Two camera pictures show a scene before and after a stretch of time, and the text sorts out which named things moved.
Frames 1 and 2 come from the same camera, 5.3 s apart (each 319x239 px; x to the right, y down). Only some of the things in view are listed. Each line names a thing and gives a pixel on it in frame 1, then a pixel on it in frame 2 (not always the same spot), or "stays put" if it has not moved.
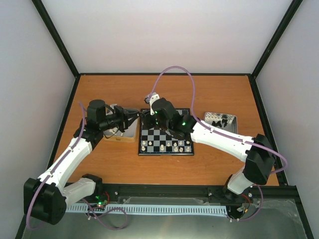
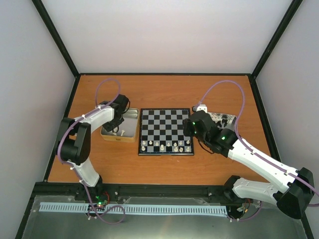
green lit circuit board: [102, 200] stays put
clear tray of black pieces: [224, 122] stays put
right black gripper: [145, 119] → [187, 130]
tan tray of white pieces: [129, 135] stays put
